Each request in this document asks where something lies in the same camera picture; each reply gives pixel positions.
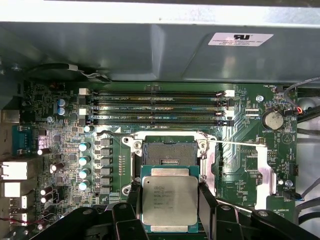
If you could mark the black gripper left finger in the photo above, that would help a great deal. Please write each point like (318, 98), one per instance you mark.
(125, 222)

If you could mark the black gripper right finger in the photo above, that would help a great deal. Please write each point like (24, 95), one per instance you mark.
(226, 222)

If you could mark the silver CPU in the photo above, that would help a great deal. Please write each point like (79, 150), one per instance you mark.
(170, 197)

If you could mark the metal socket cover frame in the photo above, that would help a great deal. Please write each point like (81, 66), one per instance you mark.
(269, 186)

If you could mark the thin metal locking lever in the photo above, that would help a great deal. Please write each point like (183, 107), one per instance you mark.
(125, 135)
(237, 143)

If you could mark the CPU socket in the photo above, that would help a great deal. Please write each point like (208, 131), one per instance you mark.
(170, 152)

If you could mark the green motherboard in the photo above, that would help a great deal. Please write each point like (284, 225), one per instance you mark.
(282, 155)

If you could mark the RAM slot with black clips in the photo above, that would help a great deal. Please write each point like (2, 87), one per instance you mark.
(155, 121)
(155, 102)

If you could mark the silver coin battery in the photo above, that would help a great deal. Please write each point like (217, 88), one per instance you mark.
(273, 121)

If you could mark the RAM slot with white clips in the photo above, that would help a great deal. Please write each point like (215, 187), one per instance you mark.
(155, 112)
(155, 94)

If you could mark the open grey PC case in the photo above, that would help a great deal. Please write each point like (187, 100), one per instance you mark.
(150, 55)

